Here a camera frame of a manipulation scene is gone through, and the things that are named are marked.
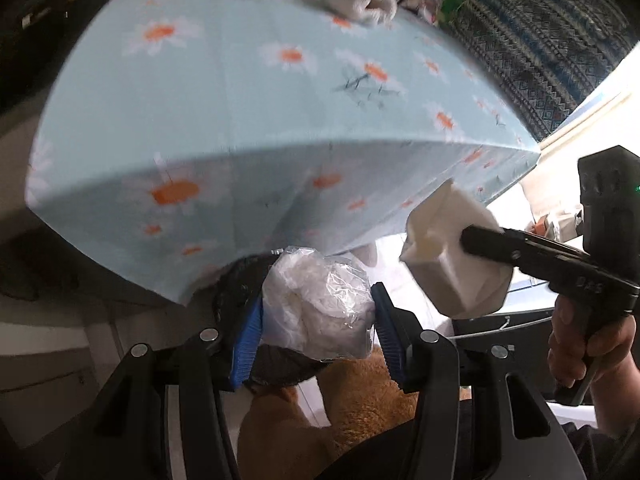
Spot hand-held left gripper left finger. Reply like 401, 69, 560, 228
60, 302, 264, 480

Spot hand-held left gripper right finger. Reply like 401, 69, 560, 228
371, 282, 586, 480

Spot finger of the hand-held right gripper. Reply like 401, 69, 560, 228
462, 226, 561, 281
502, 229, 583, 261

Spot black-lined waste bin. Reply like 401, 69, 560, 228
212, 252, 331, 391

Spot small knotted white plastic bag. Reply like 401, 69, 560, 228
260, 246, 378, 363

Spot person's right forearm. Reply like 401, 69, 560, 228
592, 390, 640, 441

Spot person's right hand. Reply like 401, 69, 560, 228
547, 305, 640, 401

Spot person's brown fuzzy trousers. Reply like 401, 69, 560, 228
237, 345, 473, 480

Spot blue patterned cloth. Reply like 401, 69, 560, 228
445, 0, 636, 143

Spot blue daisy tablecloth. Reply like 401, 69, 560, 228
25, 0, 543, 311

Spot white cable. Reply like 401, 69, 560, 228
452, 312, 556, 341

